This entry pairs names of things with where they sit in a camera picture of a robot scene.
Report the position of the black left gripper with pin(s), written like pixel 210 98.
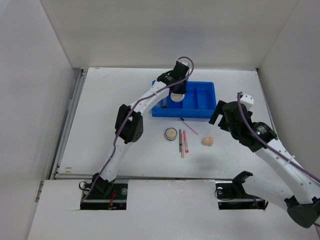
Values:
pixel 182 90

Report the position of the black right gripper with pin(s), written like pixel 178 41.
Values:
pixel 219 110

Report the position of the round beige powder puff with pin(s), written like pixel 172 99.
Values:
pixel 175 97

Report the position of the beige makeup sponge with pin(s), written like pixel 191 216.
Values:
pixel 207 141

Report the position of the clear bottle with black cap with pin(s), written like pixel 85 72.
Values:
pixel 164 103

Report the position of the black white striped mascara tube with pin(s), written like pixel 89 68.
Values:
pixel 180 140

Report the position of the round powder jar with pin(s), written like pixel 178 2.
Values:
pixel 171 134

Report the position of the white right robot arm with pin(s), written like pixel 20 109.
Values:
pixel 300 197

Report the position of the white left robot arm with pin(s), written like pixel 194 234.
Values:
pixel 129 125

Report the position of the blue plastic organizer tray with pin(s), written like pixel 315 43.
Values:
pixel 199 102

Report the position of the thin pink eyebrow brush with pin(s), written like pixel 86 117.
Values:
pixel 188 126

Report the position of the beige concealer tube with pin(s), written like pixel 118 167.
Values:
pixel 182 147

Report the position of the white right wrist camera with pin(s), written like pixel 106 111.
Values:
pixel 247 100

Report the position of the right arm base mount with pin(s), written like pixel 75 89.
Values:
pixel 231 195

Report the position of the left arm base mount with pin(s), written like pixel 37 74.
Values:
pixel 116 199

